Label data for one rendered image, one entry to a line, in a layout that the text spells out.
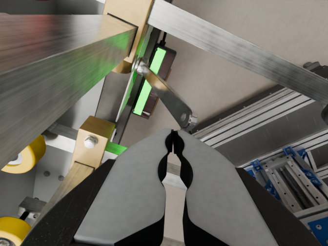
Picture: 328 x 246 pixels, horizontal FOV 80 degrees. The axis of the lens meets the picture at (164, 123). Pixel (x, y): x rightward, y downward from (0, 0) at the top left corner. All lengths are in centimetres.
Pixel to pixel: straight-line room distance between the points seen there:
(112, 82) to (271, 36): 95
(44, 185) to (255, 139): 101
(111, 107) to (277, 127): 92
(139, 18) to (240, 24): 95
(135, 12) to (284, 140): 111
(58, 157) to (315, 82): 70
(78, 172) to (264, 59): 33
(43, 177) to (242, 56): 75
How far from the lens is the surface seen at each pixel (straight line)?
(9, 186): 72
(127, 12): 26
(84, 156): 38
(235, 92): 125
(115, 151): 37
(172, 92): 15
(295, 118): 121
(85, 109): 61
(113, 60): 19
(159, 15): 27
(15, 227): 54
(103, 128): 36
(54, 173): 81
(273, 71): 31
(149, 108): 47
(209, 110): 126
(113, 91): 47
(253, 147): 121
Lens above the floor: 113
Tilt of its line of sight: 61 degrees down
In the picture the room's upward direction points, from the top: 175 degrees counter-clockwise
